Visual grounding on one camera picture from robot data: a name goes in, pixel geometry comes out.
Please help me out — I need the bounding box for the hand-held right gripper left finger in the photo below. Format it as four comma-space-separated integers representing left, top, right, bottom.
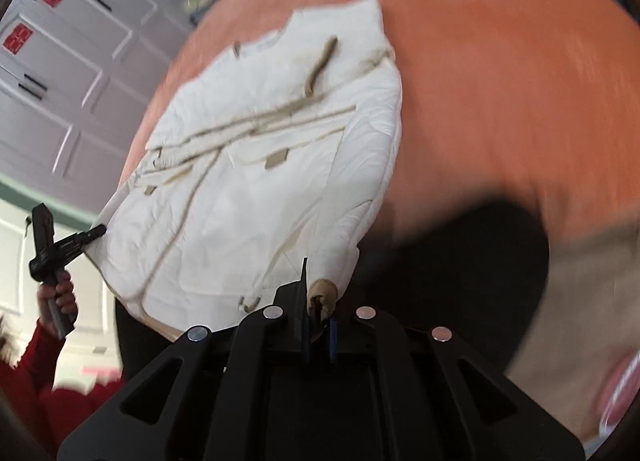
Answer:
57, 257, 312, 461

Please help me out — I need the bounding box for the white panelled wardrobe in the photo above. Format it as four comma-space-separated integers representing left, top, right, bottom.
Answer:
0, 0, 201, 184

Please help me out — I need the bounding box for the pale yellow cloth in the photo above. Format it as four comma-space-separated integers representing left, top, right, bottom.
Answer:
189, 0, 224, 24

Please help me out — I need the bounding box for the person's left hand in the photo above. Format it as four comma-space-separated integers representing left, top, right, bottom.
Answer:
37, 275, 79, 337

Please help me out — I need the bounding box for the person's left forearm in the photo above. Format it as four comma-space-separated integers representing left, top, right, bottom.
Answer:
9, 318, 67, 394

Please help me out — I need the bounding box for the person's red sweater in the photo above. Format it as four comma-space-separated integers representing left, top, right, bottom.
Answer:
0, 361, 127, 461

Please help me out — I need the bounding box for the pink round object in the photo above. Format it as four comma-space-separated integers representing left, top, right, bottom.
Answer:
599, 350, 640, 428

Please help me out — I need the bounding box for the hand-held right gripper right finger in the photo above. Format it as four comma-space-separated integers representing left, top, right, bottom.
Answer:
328, 305, 586, 461

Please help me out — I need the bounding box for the white quilted jacket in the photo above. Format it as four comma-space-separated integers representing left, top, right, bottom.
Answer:
82, 0, 405, 342

